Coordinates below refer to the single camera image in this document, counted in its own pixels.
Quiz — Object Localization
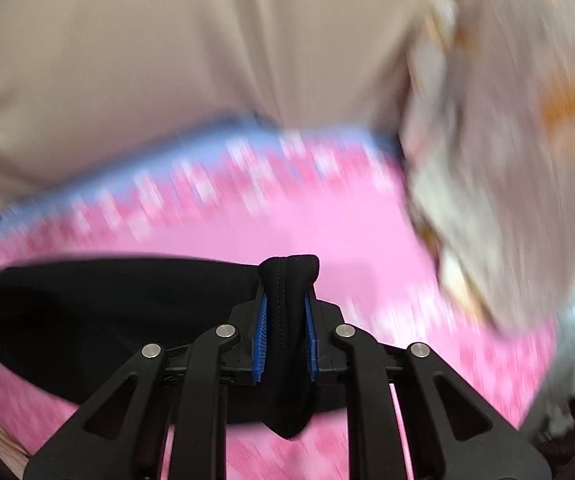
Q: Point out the floral cream blanket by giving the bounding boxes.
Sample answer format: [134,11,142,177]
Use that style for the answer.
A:
[401,0,575,333]

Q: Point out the beige curtain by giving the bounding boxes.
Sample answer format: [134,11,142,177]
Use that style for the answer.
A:
[0,0,432,208]

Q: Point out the black pants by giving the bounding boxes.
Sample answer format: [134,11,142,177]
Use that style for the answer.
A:
[0,255,345,438]

